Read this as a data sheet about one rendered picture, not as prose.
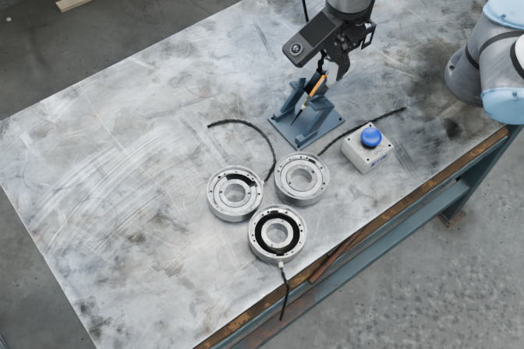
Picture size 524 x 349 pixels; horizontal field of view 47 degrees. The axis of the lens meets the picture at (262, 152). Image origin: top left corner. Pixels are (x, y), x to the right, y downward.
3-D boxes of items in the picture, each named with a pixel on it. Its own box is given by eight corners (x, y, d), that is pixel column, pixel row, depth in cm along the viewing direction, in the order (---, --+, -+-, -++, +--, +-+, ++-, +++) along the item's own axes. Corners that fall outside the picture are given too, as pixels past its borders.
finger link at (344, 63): (348, 82, 110) (352, 47, 103) (341, 86, 110) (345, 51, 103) (331, 68, 112) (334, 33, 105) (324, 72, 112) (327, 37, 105)
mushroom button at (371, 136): (366, 160, 117) (371, 146, 113) (352, 146, 119) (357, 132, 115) (381, 149, 119) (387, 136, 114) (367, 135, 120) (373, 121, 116)
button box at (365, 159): (363, 175, 118) (368, 163, 114) (340, 150, 121) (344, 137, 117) (393, 155, 121) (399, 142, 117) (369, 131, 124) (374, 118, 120)
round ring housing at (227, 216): (222, 234, 111) (221, 224, 107) (198, 188, 115) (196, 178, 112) (272, 210, 114) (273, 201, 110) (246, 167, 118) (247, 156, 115)
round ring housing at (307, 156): (310, 218, 113) (313, 209, 110) (263, 192, 116) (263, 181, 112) (336, 177, 118) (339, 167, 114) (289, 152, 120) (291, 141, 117)
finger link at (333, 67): (358, 84, 116) (362, 50, 109) (334, 99, 114) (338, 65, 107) (346, 75, 118) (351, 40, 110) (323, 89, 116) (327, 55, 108)
